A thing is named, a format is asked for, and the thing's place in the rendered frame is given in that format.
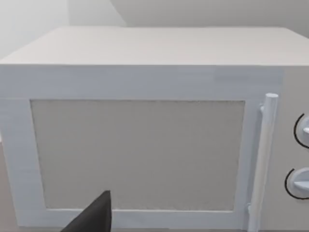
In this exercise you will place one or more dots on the pale microwave oven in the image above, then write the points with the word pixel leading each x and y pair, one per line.
pixel 154 48

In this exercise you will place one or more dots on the pale microwave door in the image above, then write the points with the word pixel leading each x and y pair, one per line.
pixel 135 149

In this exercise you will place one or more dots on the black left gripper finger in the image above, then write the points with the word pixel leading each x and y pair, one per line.
pixel 96 215

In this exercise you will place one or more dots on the white microwave knob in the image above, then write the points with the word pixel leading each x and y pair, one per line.
pixel 303 130
pixel 298 183

